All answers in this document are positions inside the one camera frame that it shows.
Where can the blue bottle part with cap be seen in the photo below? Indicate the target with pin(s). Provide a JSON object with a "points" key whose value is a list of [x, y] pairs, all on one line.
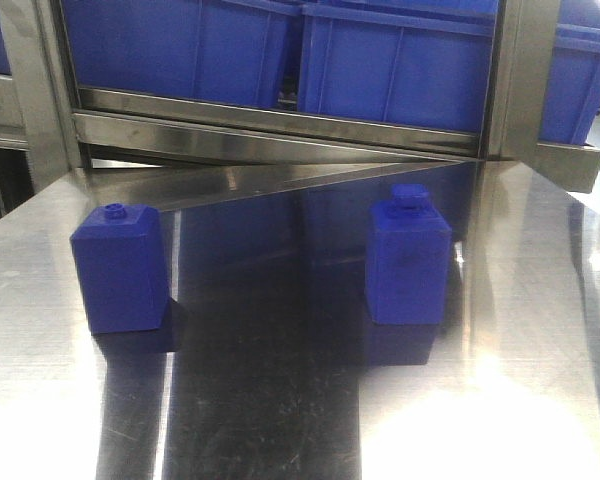
{"points": [[407, 258]]}

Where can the blue bottle part without cap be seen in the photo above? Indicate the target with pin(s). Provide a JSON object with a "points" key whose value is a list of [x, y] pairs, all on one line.
{"points": [[120, 263]]}

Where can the stainless steel shelf rack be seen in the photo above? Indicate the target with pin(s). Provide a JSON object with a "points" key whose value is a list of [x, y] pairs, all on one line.
{"points": [[44, 111]]}

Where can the blue plastic bin left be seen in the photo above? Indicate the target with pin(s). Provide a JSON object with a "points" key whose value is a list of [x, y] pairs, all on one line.
{"points": [[231, 52]]}

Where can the blue plastic bin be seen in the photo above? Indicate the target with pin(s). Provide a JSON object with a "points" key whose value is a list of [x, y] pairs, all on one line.
{"points": [[421, 67], [231, 52], [572, 95]]}

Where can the blue plastic bin middle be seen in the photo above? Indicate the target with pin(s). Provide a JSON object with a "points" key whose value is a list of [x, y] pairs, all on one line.
{"points": [[421, 67]]}

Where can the blue plastic bin right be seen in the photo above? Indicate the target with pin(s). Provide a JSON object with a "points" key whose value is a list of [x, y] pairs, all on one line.
{"points": [[572, 95]]}

